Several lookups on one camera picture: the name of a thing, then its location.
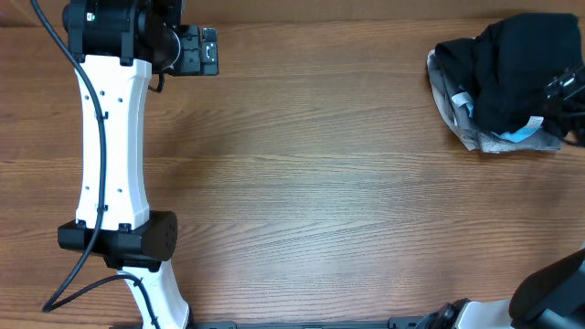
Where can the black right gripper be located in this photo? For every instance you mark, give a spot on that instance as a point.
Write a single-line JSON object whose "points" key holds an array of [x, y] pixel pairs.
{"points": [[567, 100]]}

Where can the black t-shirt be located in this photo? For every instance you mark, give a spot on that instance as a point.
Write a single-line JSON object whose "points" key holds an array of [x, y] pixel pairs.
{"points": [[514, 60]]}

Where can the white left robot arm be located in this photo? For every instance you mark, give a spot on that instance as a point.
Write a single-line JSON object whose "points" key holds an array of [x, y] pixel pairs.
{"points": [[121, 51]]}

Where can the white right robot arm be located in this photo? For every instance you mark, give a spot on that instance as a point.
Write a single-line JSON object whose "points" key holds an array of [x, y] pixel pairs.
{"points": [[553, 297]]}

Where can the light blue folded garment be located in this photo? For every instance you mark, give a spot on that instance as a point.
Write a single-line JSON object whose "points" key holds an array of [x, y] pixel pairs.
{"points": [[533, 125]]}

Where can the grey folded garment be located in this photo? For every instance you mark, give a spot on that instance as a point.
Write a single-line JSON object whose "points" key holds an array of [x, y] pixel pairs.
{"points": [[540, 141]]}

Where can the beige folded garment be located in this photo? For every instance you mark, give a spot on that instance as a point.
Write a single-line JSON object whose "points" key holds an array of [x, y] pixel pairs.
{"points": [[454, 107]]}

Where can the black folded garment on pile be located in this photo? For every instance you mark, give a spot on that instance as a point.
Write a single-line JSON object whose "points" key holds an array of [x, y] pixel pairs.
{"points": [[455, 57]]}

